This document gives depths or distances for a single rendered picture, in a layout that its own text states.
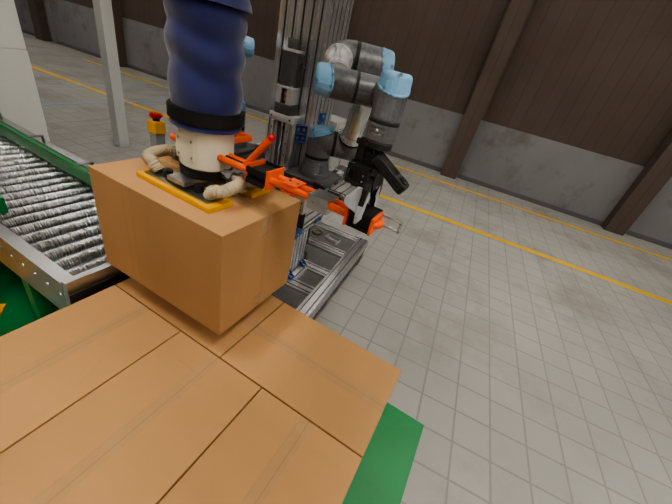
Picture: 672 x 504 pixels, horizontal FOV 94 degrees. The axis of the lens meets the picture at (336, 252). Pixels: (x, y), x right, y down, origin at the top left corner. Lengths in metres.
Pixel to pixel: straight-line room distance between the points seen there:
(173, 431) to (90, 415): 0.24
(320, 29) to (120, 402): 1.63
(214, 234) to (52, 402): 0.69
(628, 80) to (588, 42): 0.84
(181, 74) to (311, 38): 0.81
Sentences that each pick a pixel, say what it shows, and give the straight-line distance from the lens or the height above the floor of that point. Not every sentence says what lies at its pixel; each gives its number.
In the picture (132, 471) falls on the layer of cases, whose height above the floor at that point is 0.54.
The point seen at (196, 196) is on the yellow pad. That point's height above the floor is 1.10.
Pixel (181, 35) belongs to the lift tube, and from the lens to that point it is 1.06.
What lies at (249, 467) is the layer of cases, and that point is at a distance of 1.11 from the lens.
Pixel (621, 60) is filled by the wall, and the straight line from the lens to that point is 7.00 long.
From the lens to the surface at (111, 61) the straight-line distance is 4.72.
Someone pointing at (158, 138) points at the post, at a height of 0.91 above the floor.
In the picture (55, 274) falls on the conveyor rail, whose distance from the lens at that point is 1.68.
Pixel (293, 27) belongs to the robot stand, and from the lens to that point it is 1.80.
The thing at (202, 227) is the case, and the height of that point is 1.07.
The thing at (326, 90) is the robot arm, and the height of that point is 1.48.
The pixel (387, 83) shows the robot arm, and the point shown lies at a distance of 0.79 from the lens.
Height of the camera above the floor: 1.57
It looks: 32 degrees down
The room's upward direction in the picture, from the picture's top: 15 degrees clockwise
